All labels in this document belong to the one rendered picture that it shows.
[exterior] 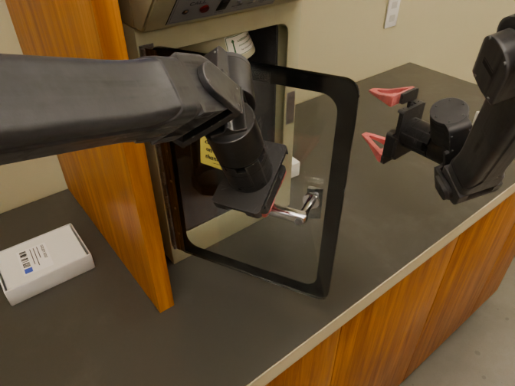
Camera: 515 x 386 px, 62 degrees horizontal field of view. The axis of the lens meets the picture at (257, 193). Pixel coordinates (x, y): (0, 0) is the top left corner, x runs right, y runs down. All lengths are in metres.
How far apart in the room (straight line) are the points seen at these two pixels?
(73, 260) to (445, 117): 0.71
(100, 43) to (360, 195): 0.74
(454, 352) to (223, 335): 1.40
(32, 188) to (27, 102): 0.94
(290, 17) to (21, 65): 0.60
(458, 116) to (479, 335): 1.52
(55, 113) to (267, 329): 0.60
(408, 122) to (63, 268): 0.70
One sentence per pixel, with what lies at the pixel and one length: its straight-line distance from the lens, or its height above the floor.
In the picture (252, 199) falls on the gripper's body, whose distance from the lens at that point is 0.51.
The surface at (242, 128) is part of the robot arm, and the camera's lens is 0.43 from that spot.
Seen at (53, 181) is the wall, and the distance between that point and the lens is 1.20.
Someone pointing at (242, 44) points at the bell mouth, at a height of 1.34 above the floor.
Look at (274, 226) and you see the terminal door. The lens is 0.69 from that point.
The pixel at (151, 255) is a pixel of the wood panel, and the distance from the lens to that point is 0.72.
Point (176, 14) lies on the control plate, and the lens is 0.62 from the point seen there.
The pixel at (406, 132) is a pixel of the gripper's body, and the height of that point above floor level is 1.21.
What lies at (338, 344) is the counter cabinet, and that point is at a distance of 1.00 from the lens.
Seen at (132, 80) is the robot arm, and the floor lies 1.46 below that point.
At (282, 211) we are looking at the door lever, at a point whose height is 1.21.
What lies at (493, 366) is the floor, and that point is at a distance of 2.07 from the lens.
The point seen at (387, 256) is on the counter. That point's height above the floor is 0.94.
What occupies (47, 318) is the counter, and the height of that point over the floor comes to 0.94.
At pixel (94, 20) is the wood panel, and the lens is 0.54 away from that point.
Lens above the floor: 1.59
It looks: 37 degrees down
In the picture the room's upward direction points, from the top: straight up
